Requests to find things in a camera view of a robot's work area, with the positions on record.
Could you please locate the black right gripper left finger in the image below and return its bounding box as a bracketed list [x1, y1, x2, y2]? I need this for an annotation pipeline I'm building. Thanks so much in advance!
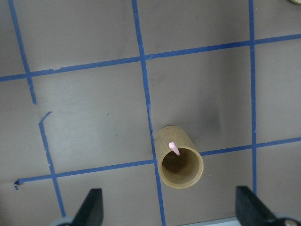
[71, 188, 104, 226]

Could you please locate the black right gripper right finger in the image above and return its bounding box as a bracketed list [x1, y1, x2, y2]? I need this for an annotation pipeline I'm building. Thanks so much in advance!
[235, 186, 282, 226]

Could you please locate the pink chopstick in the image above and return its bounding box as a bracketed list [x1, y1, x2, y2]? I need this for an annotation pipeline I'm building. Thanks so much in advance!
[168, 142, 180, 156]

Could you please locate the bamboo cylinder holder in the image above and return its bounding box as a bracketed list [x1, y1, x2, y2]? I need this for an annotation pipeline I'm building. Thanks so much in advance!
[154, 126, 204, 189]

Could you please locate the round wooden stand base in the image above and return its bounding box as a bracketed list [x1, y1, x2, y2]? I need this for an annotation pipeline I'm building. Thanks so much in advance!
[290, 0, 301, 5]

